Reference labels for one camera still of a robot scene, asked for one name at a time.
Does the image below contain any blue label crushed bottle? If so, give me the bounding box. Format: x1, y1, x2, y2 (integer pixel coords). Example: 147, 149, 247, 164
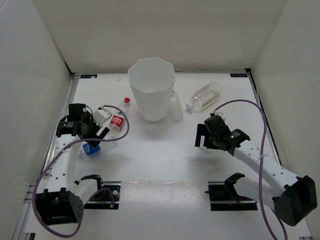
77, 141, 119, 159

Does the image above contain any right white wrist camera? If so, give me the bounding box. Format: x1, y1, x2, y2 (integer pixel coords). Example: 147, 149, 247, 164
215, 112, 226, 122

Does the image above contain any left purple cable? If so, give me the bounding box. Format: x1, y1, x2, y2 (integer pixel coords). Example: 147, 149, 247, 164
31, 105, 131, 238

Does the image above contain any left blue logo sticker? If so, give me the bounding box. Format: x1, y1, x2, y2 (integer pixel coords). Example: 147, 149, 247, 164
80, 74, 98, 79

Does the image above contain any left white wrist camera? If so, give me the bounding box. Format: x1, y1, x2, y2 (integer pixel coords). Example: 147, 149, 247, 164
93, 106, 112, 127

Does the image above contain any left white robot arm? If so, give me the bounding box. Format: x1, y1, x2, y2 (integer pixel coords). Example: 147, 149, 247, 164
35, 103, 112, 226

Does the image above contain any right blue logo sticker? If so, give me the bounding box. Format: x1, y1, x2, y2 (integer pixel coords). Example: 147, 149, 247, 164
230, 73, 248, 78

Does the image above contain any red label plastic bottle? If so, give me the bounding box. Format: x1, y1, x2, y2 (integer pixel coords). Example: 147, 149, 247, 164
105, 97, 131, 139

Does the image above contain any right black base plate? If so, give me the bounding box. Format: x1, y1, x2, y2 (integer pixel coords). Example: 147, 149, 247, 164
205, 181, 258, 212

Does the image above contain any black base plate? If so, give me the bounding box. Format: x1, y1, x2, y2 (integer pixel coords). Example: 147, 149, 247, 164
84, 181, 122, 210
205, 181, 258, 212

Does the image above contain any left aluminium frame rail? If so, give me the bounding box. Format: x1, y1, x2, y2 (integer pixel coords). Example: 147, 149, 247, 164
11, 72, 81, 240

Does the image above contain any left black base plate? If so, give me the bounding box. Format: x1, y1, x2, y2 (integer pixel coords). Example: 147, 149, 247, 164
84, 181, 122, 210

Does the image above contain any white octagonal plastic bin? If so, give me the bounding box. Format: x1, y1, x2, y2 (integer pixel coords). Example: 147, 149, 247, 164
128, 57, 176, 122

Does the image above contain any large white cap bottle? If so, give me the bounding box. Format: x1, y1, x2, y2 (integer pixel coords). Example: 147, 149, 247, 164
186, 81, 223, 112

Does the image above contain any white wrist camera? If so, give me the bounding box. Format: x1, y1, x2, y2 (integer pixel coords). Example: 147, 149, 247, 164
93, 106, 112, 127
215, 112, 226, 122

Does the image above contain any small clear plastic bottle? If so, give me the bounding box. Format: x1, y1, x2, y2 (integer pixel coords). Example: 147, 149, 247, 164
168, 90, 184, 123

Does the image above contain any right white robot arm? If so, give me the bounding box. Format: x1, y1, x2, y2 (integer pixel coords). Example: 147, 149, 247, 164
194, 113, 318, 227

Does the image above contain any blue logo sticker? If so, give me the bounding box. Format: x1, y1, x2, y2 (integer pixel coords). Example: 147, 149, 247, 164
230, 73, 248, 78
80, 74, 98, 79

